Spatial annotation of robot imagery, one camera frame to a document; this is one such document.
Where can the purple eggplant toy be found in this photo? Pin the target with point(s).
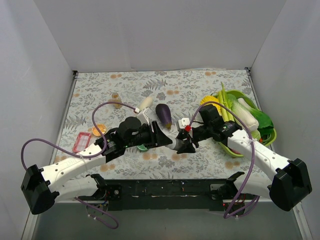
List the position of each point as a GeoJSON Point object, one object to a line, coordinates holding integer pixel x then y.
{"type": "Point", "coordinates": [163, 113]}

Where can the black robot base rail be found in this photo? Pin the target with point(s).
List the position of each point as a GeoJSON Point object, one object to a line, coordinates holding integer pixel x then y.
{"type": "Point", "coordinates": [163, 194]}

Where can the white daikon radish toy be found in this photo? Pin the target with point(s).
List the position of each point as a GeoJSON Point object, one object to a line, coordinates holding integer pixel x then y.
{"type": "Point", "coordinates": [245, 116]}

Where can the floral patterned table mat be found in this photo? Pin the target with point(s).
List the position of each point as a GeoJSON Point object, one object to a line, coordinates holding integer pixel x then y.
{"type": "Point", "coordinates": [182, 91]}

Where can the green leafy vegetable toy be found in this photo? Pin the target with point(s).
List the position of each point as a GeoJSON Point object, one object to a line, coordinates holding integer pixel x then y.
{"type": "Point", "coordinates": [265, 124]}

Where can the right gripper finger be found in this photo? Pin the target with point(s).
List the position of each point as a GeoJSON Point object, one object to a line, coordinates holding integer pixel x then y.
{"type": "Point", "coordinates": [183, 135]}
{"type": "Point", "coordinates": [186, 148]}

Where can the orange round pill container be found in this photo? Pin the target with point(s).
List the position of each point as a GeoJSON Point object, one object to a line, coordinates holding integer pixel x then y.
{"type": "Point", "coordinates": [99, 129]}

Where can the pink rectangular pill box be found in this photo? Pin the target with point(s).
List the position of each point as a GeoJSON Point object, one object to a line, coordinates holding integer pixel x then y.
{"type": "Point", "coordinates": [81, 142]}

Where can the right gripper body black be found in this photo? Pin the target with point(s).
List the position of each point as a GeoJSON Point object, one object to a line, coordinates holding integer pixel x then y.
{"type": "Point", "coordinates": [191, 139]}

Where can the green plastic basket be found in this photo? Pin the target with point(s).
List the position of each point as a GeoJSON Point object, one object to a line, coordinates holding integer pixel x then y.
{"type": "Point", "coordinates": [266, 140]}

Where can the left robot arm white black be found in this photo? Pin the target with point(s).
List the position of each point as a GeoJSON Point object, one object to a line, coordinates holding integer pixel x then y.
{"type": "Point", "coordinates": [42, 186]}

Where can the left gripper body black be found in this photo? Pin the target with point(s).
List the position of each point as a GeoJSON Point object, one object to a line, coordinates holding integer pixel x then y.
{"type": "Point", "coordinates": [155, 136]}

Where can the white vitamin B bottle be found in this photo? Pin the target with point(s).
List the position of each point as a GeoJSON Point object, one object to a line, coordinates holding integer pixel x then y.
{"type": "Point", "coordinates": [176, 144]}

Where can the white eggplant toy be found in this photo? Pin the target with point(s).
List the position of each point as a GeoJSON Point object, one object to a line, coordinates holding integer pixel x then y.
{"type": "Point", "coordinates": [146, 103]}

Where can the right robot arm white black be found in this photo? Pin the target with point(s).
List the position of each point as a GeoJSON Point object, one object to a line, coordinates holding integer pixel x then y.
{"type": "Point", "coordinates": [288, 180]}

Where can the yellow napa cabbage toy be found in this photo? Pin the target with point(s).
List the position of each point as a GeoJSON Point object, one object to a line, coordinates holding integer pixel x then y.
{"type": "Point", "coordinates": [210, 98]}

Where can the aluminium frame rail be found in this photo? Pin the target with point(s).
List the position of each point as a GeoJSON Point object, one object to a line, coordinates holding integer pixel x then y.
{"type": "Point", "coordinates": [32, 219]}

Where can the green round pill container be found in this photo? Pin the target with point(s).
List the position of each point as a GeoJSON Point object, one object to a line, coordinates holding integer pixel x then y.
{"type": "Point", "coordinates": [142, 148]}

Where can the amber pill bottle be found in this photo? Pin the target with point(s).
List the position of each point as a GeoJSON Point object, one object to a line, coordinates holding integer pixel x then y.
{"type": "Point", "coordinates": [117, 102]}

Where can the green celery stalk toy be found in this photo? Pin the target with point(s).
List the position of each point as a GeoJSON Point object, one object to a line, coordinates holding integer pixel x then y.
{"type": "Point", "coordinates": [223, 99]}

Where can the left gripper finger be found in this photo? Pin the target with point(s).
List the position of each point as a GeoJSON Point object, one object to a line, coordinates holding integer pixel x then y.
{"type": "Point", "coordinates": [150, 145]}
{"type": "Point", "coordinates": [159, 138]}

